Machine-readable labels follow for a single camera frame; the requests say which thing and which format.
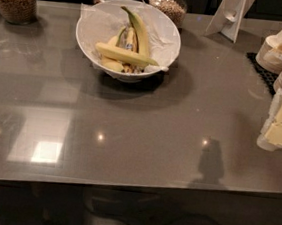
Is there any long front yellow banana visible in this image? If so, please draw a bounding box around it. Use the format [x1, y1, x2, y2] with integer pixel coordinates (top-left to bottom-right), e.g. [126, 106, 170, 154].
[95, 42, 158, 68]

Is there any tall curved yellow banana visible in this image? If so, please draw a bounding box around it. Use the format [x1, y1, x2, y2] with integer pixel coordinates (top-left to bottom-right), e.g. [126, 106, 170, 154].
[122, 6, 150, 57]

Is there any white bowl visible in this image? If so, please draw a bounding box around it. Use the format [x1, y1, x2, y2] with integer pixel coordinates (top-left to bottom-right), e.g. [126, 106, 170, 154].
[70, 0, 185, 88]

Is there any small middle banana with sticker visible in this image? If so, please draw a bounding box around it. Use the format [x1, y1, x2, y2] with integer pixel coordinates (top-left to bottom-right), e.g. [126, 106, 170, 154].
[125, 27, 135, 51]

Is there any lower left yellow banana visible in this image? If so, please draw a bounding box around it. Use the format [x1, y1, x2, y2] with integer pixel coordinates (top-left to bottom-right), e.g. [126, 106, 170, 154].
[101, 56, 124, 72]

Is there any black rubber mat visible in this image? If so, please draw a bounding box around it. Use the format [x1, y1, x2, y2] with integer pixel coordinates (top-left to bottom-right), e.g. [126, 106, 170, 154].
[246, 52, 278, 96]

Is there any stack of white paper cups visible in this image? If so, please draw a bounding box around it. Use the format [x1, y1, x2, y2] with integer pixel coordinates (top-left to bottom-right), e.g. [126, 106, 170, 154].
[255, 30, 282, 75]

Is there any white folded card stand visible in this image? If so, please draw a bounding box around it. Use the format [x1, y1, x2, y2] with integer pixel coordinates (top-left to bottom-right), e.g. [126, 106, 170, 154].
[205, 0, 255, 43]

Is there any right glass jar of grains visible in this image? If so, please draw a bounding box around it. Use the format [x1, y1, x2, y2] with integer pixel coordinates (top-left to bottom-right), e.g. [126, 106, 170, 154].
[148, 0, 187, 28]

